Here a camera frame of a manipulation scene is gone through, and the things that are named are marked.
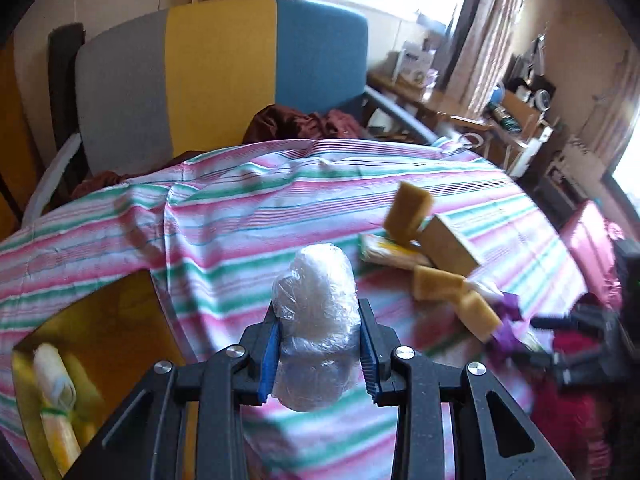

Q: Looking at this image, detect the clear plastic white bundle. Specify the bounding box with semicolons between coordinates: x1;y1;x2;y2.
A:
271;243;362;413

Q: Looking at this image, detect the maroon cloth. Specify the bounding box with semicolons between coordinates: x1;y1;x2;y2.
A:
75;104;363;198

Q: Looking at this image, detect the yellow cardboard box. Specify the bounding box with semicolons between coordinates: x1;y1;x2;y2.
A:
11;267;201;480

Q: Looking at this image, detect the purple plastic tape dispenser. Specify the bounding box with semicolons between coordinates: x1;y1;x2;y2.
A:
487;292;526;361

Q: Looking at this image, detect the white rolled cloth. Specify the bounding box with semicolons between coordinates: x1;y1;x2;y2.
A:
32;342;77;412

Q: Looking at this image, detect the white printed carton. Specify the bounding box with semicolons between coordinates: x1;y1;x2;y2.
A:
397;41;437;84

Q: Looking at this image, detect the striped pink green tablecloth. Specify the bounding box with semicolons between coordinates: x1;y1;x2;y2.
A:
0;137;588;480

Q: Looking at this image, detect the long yellow packet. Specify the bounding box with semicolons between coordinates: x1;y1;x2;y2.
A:
39;404;83;478

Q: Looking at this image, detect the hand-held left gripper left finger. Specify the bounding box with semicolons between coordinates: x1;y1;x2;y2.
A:
65;301;282;480

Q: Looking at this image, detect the wooden desk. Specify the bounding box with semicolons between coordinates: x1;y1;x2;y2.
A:
367;71;493;143

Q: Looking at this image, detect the yellow sponge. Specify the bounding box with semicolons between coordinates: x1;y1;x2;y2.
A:
457;290;503;344
413;265;467;302
383;181;435;245

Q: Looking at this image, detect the white yellow noodle packet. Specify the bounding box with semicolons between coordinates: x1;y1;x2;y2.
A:
359;232;435;268

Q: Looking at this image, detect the patterned curtain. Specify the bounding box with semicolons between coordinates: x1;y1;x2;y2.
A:
442;0;528;118

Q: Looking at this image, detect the open cardboard box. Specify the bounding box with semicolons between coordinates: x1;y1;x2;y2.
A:
492;89;557;148

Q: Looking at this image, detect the grey yellow blue chair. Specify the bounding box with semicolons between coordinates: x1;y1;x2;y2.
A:
47;0;441;191

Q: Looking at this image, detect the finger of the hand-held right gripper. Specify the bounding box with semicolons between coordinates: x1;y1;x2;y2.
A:
530;314;573;332
510;350;557;368

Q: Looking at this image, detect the tan rectangular block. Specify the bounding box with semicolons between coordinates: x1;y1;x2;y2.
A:
419;213;486;278

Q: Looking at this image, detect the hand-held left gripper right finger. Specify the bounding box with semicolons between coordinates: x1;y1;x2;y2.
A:
356;299;576;480

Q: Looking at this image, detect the pink cushion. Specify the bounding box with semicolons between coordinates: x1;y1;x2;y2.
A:
559;200;627;308

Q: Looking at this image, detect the red cloth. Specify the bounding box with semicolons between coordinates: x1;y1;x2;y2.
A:
527;332;618;480

